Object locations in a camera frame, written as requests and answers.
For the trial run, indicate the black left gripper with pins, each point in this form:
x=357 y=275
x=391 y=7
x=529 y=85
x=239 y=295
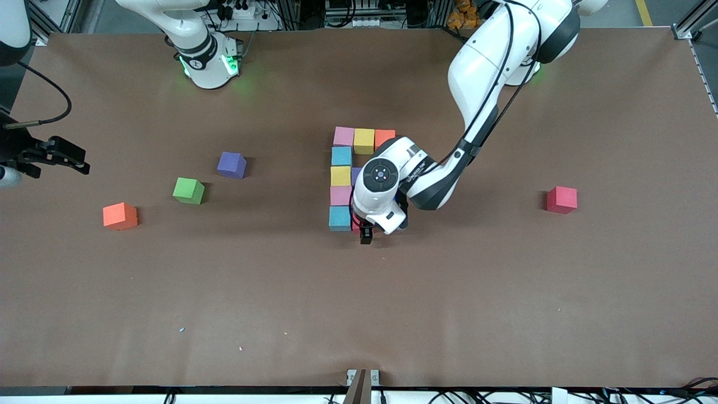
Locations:
x=366 y=232

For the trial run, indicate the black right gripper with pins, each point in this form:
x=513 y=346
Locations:
x=12 y=147

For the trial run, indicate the teal foam cube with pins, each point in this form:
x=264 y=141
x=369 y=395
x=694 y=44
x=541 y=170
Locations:
x=339 y=219
x=341 y=156

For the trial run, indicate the purple foam cube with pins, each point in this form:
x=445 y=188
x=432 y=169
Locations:
x=231 y=165
x=355 y=175

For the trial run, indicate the yellow foam cube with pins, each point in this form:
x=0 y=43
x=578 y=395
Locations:
x=340 y=176
x=364 y=141

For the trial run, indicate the orange foam cube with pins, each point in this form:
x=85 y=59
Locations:
x=383 y=136
x=119 y=217

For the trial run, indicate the mauve pink foam cube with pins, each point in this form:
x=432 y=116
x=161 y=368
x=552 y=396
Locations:
x=344 y=137

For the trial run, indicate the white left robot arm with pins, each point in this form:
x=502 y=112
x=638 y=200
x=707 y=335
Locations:
x=488 y=56

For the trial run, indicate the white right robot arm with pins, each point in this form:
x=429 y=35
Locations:
x=196 y=56

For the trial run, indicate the brown table mat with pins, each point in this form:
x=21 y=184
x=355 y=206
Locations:
x=359 y=314

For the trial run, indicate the green foam cube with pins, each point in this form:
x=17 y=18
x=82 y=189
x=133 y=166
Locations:
x=188 y=191

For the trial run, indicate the white power strip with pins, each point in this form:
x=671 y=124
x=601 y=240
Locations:
x=370 y=22
x=252 y=23

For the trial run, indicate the small white box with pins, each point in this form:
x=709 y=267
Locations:
x=559 y=395

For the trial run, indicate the aluminium frame profile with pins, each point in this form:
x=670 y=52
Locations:
x=39 y=28
x=694 y=17

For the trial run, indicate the metal clamp bracket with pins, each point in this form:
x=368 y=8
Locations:
x=359 y=393

